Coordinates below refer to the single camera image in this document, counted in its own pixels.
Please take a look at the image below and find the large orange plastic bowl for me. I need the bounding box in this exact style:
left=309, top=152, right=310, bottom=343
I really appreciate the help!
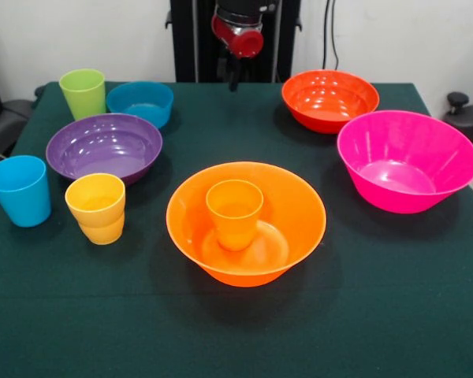
left=166, top=161, right=327, bottom=288

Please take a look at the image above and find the large pink plastic bowl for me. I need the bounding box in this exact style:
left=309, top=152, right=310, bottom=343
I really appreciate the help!
left=337, top=109, right=473, bottom=215

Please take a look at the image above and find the black knobbed equipment stand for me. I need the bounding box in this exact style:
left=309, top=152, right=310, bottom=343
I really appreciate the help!
left=442, top=91, right=473, bottom=176

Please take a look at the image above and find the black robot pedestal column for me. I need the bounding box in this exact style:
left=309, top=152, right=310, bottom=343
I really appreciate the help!
left=165, top=0, right=303, bottom=83

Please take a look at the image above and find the orange plastic cup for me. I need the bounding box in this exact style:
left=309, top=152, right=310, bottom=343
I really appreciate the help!
left=205, top=179, right=265, bottom=252

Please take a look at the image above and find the dark green table cloth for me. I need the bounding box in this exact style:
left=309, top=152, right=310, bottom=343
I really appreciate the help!
left=0, top=81, right=473, bottom=378

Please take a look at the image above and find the yellow plastic cup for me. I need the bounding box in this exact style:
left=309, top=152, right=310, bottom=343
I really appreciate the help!
left=65, top=172, right=127, bottom=246

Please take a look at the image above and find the blue plastic bowl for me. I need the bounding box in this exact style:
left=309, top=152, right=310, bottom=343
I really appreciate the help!
left=106, top=81, right=175, bottom=130

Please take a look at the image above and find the black chair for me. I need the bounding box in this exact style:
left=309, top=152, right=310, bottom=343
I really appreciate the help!
left=0, top=50, right=39, bottom=158

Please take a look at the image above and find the purple plastic bowl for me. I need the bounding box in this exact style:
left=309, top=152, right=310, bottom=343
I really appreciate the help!
left=45, top=113, right=164, bottom=186

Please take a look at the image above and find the blue plastic cup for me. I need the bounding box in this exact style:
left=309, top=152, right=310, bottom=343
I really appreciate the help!
left=0, top=154, right=53, bottom=228

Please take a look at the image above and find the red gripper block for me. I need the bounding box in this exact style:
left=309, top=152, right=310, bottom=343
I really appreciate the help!
left=211, top=13, right=265, bottom=92

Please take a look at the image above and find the black hanging cable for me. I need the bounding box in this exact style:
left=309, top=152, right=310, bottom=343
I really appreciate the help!
left=322, top=0, right=340, bottom=72

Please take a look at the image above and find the red-orange plastic bowl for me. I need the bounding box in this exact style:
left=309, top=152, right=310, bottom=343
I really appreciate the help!
left=281, top=69, right=381, bottom=135

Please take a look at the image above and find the lime green plastic cup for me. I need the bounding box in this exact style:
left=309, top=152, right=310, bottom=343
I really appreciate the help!
left=58, top=68, right=106, bottom=121

